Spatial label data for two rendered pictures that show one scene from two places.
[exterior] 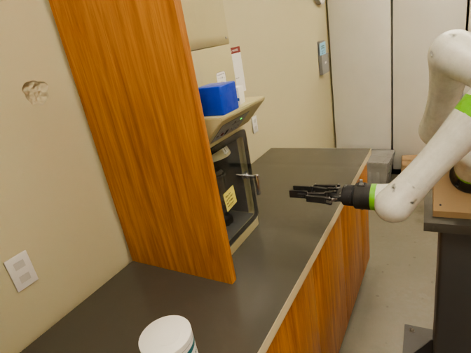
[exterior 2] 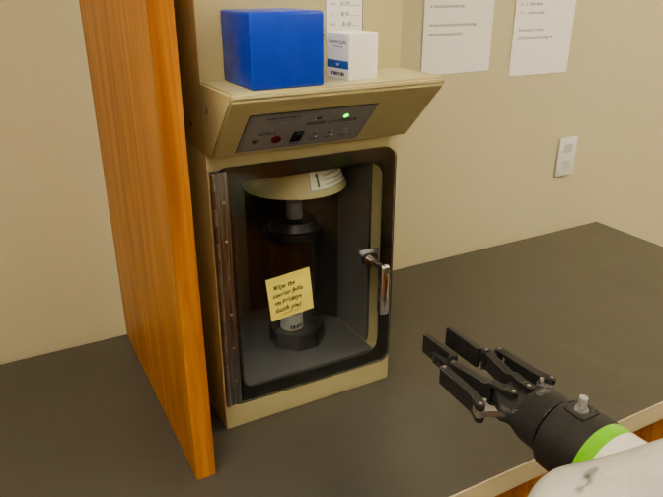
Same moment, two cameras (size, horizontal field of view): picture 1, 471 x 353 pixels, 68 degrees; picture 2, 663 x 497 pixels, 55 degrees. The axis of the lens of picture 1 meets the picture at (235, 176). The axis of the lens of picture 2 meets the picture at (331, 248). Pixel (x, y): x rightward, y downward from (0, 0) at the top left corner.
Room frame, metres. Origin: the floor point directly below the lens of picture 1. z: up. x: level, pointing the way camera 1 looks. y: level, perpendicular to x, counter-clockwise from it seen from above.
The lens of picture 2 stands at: (0.45, -0.46, 1.63)
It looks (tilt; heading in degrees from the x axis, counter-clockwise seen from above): 23 degrees down; 28
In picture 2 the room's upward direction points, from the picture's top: straight up
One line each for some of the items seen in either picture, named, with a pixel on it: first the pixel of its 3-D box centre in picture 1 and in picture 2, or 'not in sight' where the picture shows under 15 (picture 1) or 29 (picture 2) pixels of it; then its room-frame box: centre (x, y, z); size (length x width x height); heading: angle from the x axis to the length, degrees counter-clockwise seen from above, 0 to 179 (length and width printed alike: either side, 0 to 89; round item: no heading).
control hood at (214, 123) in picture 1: (233, 120); (326, 115); (1.23, -0.03, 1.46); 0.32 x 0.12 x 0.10; 147
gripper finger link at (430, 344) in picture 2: (298, 194); (439, 353); (1.21, -0.22, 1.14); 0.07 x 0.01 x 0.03; 57
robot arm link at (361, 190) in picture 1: (362, 195); (577, 441); (1.10, -0.43, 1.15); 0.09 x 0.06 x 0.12; 147
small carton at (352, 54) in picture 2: (235, 95); (352, 54); (1.26, -0.05, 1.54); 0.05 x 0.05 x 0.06; 65
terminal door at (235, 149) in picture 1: (233, 188); (312, 277); (1.26, 0.01, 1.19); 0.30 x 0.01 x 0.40; 147
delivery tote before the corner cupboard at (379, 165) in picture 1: (362, 169); not in sight; (3.57, -1.40, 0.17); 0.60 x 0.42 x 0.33; 55
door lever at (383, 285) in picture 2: (254, 183); (378, 284); (1.33, -0.07, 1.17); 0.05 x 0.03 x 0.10; 57
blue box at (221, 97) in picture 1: (216, 98); (271, 46); (1.16, 0.02, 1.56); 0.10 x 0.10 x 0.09; 57
